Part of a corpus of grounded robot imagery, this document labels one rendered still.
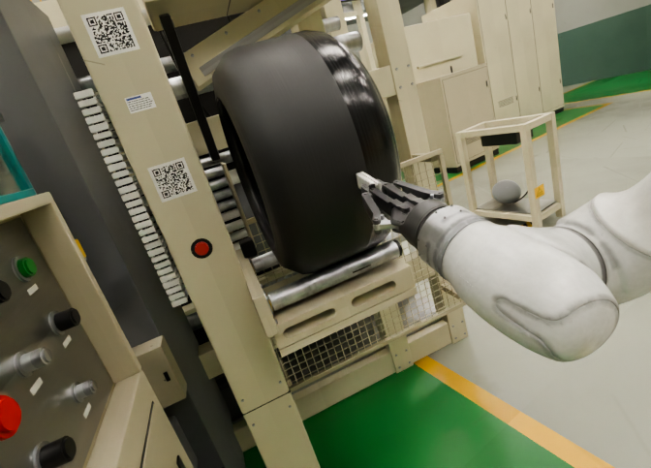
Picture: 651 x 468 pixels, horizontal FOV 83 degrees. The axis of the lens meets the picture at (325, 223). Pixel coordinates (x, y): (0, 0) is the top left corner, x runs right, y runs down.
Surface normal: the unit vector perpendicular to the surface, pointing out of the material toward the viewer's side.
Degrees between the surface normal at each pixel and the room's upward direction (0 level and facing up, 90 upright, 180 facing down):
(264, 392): 90
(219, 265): 90
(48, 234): 90
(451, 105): 90
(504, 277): 48
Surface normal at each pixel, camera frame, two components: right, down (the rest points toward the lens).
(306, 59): 0.04, -0.51
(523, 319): -0.86, 0.17
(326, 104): 0.19, -0.17
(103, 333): 0.32, 0.18
